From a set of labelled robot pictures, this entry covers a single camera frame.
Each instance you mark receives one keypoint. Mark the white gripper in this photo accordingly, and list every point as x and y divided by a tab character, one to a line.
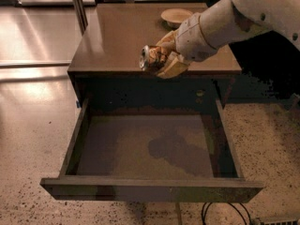
189	38

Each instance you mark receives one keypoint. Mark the crushed orange can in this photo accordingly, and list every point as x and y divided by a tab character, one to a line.
153	58

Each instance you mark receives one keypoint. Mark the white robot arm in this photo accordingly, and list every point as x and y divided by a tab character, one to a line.
203	34

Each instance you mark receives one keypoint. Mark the open top drawer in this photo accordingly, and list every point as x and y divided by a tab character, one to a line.
149	155

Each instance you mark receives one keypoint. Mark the white ceramic bowl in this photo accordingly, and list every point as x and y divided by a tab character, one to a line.
175	16

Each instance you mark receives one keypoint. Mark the grey cabinet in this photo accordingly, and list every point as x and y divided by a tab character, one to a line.
105	70

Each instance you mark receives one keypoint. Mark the grey floor device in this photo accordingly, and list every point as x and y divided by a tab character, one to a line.
276	221

